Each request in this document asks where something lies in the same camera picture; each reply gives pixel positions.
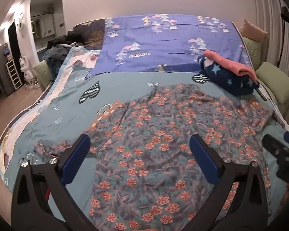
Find teal patterned bed quilt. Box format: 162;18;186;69
0;46;289;231

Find green cushion far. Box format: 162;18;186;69
243;37;261;70

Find green cushion left side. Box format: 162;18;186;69
33;60;51;92

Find dark clothes pile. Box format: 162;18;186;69
42;31;85;81

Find green cushion near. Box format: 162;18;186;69
256;62;289;104

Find black floor lamp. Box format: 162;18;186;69
277;6;289;68

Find navy star fleece garment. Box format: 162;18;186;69
198;55;260;96

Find white shelf rack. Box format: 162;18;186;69
5;60;23;91

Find beige pillow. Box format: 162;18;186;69
240;19;268;43

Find dark brown blanket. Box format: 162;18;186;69
73;18;105;50

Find floral fleece garment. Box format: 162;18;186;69
33;83;286;231

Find purple tree print sheet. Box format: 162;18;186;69
88;14;252;77

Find white cat figurine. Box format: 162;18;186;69
19;56;37;89

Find pink folded garment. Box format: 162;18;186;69
203;50;258;84

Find green cushion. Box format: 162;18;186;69
33;60;51;92
256;62;289;104
243;37;261;70

